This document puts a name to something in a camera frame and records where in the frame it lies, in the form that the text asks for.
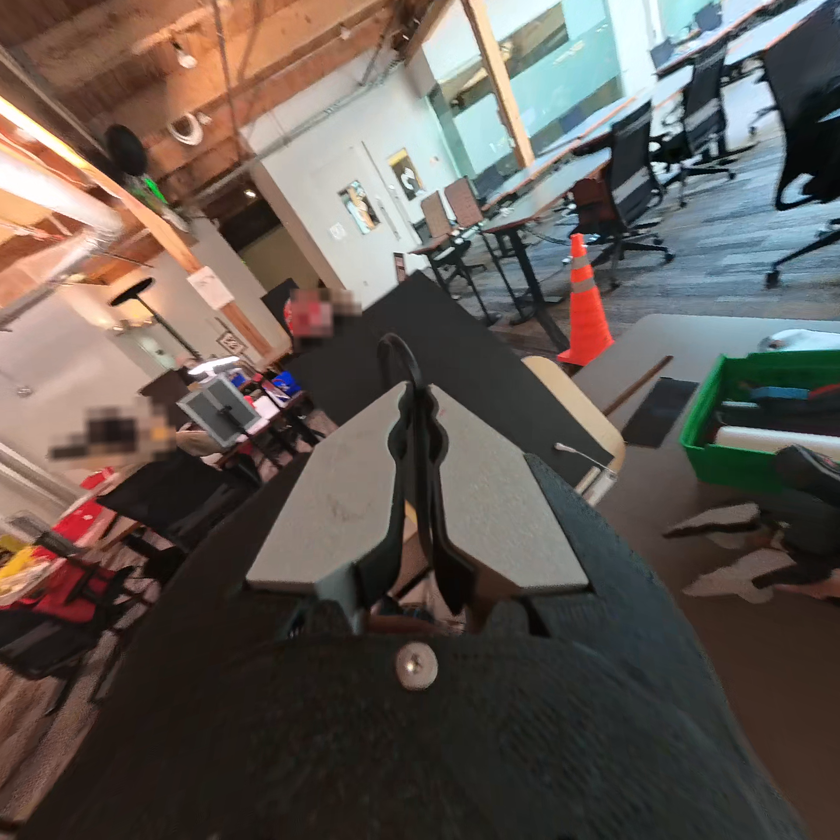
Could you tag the blue pouch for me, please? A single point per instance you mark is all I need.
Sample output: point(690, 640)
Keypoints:
point(781, 395)

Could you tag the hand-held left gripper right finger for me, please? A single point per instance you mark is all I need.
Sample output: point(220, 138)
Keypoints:
point(499, 518)

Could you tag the orange traffic cone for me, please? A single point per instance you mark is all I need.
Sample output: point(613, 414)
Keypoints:
point(587, 321)

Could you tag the black office chair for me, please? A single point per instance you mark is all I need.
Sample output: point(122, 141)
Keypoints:
point(705, 111)
point(177, 499)
point(807, 98)
point(630, 170)

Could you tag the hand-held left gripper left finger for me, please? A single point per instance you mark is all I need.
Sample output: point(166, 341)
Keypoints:
point(328, 512)

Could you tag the grey top desk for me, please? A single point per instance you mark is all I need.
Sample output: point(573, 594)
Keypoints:
point(544, 190)

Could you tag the dark mouse pad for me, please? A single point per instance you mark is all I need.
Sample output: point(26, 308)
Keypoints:
point(659, 413)

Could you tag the thin wooden stick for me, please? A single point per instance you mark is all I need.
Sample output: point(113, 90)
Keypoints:
point(636, 386)

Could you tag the red bag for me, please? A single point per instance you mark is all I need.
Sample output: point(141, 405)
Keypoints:
point(72, 590)

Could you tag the wall poster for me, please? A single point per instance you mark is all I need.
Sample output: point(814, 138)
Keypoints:
point(359, 207)
point(405, 174)

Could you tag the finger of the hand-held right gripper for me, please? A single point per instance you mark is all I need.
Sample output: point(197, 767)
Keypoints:
point(728, 525)
point(748, 577)

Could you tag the black floor lamp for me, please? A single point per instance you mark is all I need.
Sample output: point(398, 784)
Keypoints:
point(131, 287)

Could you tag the grey box on tripod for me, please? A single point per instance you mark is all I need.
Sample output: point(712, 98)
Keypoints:
point(216, 410)

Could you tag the brown office chair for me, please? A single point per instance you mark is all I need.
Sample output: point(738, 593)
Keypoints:
point(466, 200)
point(436, 216)

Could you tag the white paper sign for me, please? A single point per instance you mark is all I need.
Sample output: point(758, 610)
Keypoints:
point(210, 287)

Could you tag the white roll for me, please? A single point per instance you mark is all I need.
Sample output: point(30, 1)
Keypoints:
point(754, 441)

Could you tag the black board book stand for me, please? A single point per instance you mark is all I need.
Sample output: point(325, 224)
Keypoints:
point(459, 341)

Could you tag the green plastic bin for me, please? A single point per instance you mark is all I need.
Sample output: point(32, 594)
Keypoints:
point(715, 466)

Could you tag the black dome speaker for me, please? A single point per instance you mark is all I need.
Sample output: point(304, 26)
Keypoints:
point(124, 151)

